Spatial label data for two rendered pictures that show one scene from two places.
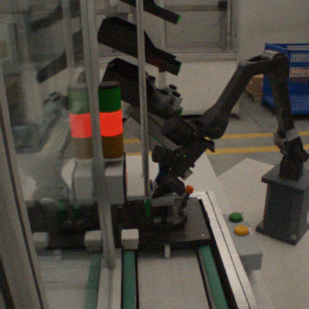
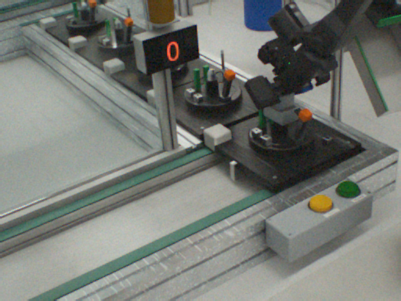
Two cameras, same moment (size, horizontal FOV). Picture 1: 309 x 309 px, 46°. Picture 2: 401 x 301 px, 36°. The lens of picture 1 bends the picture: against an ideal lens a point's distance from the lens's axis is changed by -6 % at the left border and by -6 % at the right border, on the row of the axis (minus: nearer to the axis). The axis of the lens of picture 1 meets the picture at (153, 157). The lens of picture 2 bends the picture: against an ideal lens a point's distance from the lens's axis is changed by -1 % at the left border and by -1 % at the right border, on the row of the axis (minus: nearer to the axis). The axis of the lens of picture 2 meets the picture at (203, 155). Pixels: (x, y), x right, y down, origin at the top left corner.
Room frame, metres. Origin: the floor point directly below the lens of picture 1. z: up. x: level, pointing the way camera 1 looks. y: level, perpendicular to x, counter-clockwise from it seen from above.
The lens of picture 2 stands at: (0.25, -0.95, 1.67)
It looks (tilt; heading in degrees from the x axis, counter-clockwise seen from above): 32 degrees down; 61
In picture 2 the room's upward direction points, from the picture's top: 5 degrees counter-clockwise
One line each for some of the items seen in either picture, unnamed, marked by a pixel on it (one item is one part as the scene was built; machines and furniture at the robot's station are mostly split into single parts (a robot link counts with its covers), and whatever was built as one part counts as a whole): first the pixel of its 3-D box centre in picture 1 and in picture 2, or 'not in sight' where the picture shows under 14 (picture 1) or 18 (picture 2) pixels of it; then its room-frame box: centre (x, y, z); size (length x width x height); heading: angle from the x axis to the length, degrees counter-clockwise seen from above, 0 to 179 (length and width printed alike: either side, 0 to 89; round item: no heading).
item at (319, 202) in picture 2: (241, 231); (320, 204); (0.88, -0.24, 0.96); 0.04 x 0.04 x 0.02
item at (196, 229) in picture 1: (163, 221); (281, 143); (0.96, -0.02, 0.96); 0.24 x 0.24 x 0.02; 2
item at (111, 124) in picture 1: (110, 121); not in sight; (0.76, 0.09, 1.33); 0.05 x 0.05 x 0.05
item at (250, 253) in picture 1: (240, 240); (320, 218); (0.88, -0.24, 0.93); 0.21 x 0.07 x 0.06; 2
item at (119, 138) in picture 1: (112, 143); (160, 6); (0.76, 0.09, 1.28); 0.05 x 0.05 x 0.05
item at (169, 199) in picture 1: (158, 192); (277, 100); (0.96, -0.01, 1.06); 0.08 x 0.04 x 0.07; 93
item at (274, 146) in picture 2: (163, 215); (281, 135); (0.96, -0.02, 0.98); 0.14 x 0.14 x 0.02
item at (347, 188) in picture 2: (235, 218); (348, 190); (0.95, -0.24, 0.96); 0.04 x 0.04 x 0.02
